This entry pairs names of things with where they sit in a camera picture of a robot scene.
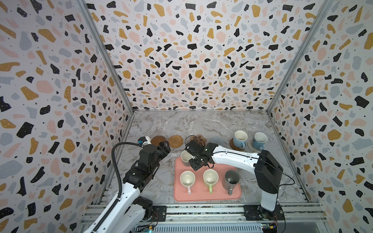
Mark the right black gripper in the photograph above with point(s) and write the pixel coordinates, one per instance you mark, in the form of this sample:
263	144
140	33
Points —
194	154

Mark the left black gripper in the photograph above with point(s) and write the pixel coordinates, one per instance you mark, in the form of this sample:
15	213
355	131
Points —
165	148

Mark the white mug grey handle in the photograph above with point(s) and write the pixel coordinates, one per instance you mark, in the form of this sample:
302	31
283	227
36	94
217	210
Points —
185	157

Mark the grey blue round coaster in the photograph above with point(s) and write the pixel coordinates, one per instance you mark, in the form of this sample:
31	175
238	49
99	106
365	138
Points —
217	140

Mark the white mug pink handle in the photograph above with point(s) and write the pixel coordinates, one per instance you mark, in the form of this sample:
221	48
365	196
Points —
187	180

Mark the woven tan round coaster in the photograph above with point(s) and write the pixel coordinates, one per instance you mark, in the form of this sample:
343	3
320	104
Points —
175	141

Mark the dark brown round coaster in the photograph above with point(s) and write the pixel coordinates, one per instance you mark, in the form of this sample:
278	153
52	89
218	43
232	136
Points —
157	140
232	145

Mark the white mug blue handle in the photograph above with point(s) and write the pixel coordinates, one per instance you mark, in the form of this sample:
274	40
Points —
239	139

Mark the clear patterned round coaster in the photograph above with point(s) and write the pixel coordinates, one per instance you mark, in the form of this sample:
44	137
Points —
249	145

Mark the light blue mug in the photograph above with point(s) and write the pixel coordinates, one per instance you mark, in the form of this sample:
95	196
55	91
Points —
259	141

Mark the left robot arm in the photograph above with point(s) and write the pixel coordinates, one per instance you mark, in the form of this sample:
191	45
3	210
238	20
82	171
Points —
127	209

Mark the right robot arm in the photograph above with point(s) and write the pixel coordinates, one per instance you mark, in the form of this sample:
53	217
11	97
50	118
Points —
263	165

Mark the brown paw print coaster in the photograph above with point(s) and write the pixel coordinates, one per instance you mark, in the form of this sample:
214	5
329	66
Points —
199	139

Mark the grey metal mug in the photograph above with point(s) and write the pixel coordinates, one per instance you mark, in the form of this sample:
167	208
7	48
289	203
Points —
230	181

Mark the white mug green handle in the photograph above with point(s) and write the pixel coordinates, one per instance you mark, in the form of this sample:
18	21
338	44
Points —
210	179

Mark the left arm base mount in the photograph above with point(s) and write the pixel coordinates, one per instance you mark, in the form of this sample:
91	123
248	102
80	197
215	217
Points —
155	213

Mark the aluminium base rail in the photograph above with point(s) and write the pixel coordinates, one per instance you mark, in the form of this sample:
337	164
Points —
229	218

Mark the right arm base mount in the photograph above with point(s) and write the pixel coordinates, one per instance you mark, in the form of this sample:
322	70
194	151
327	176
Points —
254	212

